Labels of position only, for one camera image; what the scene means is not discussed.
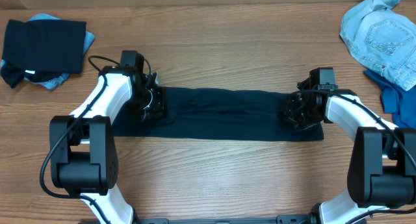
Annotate black t-shirt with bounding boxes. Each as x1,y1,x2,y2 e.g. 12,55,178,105
112,87,324,142

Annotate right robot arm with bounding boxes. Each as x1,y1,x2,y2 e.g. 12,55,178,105
277,68,415,224

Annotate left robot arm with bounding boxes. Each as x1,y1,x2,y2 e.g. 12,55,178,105
40,50,167,223

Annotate folded light blue jeans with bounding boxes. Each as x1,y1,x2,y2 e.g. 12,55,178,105
0,13,96,90

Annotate dark blue garment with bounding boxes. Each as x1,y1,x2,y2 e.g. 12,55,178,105
364,69,415,129

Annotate crumpled light denim jeans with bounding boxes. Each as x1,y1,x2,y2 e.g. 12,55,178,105
340,0,415,91

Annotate folded black shirt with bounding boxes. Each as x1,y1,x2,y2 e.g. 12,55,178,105
2,19,86,74

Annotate black garment under stack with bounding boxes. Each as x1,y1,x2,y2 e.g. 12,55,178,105
1,63,70,90

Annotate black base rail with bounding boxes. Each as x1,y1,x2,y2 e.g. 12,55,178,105
133,214,320,224

